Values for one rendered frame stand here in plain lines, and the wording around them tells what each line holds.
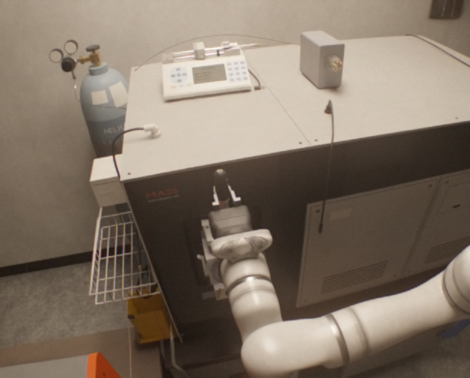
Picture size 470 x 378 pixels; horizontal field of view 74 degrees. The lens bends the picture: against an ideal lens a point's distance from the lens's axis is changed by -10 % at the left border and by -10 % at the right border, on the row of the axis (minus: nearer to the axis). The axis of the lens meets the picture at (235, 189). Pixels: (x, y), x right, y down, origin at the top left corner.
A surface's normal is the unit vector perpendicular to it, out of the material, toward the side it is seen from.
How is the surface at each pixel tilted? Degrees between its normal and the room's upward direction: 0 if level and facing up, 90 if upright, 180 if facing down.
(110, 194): 90
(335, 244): 90
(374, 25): 90
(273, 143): 0
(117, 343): 0
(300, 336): 7
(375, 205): 90
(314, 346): 15
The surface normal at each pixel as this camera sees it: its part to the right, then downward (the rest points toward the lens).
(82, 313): -0.07, -0.77
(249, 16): 0.21, 0.61
